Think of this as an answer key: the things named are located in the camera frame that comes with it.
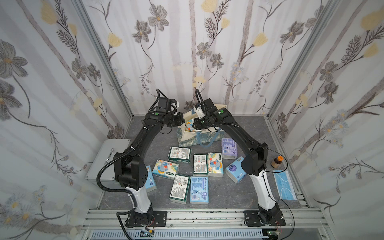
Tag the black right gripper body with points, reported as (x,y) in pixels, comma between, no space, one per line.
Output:
(196,123)

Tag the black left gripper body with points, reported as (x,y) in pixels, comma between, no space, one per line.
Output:
(180,119)

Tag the cream canvas tote bag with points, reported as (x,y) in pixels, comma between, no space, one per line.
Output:
(204,138)

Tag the green white tissue pack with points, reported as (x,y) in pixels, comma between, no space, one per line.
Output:
(181,155)
(180,189)
(200,167)

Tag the light blue purple-logo tissue pack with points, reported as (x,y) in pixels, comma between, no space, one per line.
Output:
(235,170)

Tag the light blue tissue pack front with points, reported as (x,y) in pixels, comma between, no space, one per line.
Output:
(199,190)

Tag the floral cartoon tissue pack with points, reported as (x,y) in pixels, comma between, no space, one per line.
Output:
(189,121)

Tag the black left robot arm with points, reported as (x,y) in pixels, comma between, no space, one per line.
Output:
(129,168)

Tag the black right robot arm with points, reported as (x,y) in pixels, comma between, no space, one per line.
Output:
(254,163)

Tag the green white tissue pack back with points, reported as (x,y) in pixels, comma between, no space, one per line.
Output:
(181,155)

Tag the purple tissue pack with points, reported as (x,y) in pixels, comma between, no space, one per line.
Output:
(229,149)

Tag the cartoon elephant tissue pack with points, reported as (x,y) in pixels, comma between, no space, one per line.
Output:
(215,165)

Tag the cartoon tissue pack tilted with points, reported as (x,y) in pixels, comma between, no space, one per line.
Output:
(165,169)

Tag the silver metal case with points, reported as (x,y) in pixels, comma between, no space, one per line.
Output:
(106,153)

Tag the light blue tissue pack left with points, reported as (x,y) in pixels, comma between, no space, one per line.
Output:
(150,182)

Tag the green white tissue pack front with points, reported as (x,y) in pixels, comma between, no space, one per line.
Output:
(180,189)

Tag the brown bottle orange cap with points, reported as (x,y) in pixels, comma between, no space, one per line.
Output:
(277,162)

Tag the blue face mask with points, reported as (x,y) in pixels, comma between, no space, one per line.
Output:
(284,185)

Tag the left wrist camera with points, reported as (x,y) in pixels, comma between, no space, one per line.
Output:
(174,106)

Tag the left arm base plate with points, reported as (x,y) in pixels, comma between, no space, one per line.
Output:
(156,218)

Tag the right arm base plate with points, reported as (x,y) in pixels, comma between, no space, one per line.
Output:
(264,219)

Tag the aluminium frame rail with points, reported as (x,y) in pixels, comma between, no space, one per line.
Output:
(234,224)

